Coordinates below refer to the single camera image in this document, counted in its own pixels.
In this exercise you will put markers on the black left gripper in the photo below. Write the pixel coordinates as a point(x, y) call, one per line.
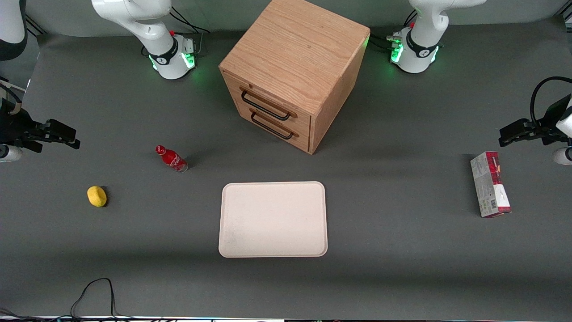
point(550, 119)

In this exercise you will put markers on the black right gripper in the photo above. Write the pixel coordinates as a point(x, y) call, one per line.
point(14, 123)

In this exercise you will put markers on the wooden drawer with slot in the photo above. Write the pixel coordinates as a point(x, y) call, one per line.
point(230, 85)

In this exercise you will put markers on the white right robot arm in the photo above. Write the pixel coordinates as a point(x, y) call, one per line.
point(134, 18)

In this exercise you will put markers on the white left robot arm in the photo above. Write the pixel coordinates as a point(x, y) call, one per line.
point(422, 27)

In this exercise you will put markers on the plain wooden drawer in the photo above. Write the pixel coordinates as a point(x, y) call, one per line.
point(241, 112)

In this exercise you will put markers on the wooden drawer cabinet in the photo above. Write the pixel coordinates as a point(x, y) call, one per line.
point(299, 49)

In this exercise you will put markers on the red and grey carton box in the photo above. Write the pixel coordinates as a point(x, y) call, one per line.
point(489, 183)

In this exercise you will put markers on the yellow lemon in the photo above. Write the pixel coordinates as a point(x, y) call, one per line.
point(97, 196)

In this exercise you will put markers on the red cola bottle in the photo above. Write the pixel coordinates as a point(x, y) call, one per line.
point(172, 158)

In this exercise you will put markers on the cream rectangular tray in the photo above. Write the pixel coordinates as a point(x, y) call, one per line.
point(272, 219)

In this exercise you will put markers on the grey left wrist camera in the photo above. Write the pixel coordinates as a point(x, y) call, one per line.
point(563, 156)

